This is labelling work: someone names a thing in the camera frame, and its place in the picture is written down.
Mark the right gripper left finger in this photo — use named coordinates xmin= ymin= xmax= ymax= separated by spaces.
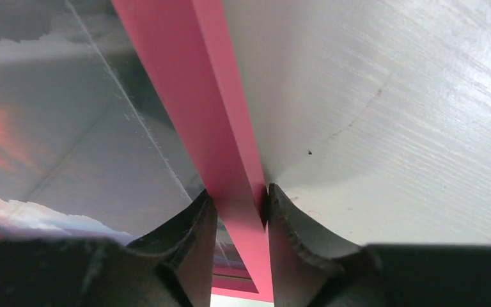
xmin=0 ymin=191 xmax=217 ymax=306

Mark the sunset landscape photo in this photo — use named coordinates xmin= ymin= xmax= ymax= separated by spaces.
xmin=0 ymin=0 xmax=251 ymax=272

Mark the pink wooden photo frame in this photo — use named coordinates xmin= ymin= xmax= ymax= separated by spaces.
xmin=113 ymin=1 xmax=274 ymax=302

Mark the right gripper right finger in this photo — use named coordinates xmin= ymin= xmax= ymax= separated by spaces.
xmin=267 ymin=184 xmax=491 ymax=306

